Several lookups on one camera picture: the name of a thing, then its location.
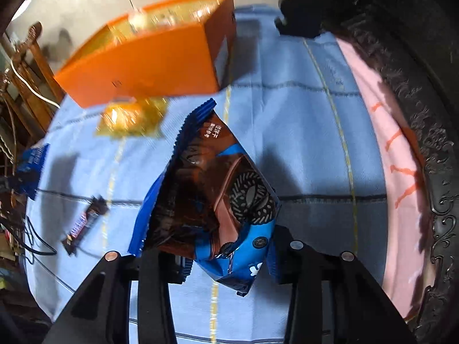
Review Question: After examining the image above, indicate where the brown chocolate bar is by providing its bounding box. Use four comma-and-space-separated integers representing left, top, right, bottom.
61, 196, 110, 257

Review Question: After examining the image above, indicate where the brown wooden chair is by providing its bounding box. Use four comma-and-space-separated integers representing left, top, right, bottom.
0, 21, 66, 134

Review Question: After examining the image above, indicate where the white cable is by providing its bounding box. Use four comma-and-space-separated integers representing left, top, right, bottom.
7, 57, 61, 109

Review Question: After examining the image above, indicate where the yellow snack packet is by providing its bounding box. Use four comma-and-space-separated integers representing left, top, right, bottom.
94, 97, 170, 139

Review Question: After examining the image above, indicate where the dark carved wooden furniture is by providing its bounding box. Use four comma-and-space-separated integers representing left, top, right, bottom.
275, 0, 459, 344

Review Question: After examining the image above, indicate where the pink cloth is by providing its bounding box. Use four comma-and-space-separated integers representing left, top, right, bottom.
335, 38, 436, 321

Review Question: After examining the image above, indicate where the orange cardboard box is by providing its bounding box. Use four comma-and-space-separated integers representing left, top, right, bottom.
54, 0, 236, 109

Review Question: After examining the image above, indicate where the blue brown cookie packet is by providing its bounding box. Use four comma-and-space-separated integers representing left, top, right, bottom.
128, 98, 282, 297

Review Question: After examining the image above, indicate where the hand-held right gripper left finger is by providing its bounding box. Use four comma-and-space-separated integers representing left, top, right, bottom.
43, 249, 195, 344

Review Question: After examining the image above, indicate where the blue snack packet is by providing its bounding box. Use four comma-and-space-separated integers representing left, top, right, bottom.
16, 143, 51, 201

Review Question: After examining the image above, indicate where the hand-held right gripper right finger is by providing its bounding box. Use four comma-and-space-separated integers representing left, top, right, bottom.
267, 226, 417, 344

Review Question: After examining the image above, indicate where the blue checked cloth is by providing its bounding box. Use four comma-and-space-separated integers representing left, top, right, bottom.
23, 3, 391, 344

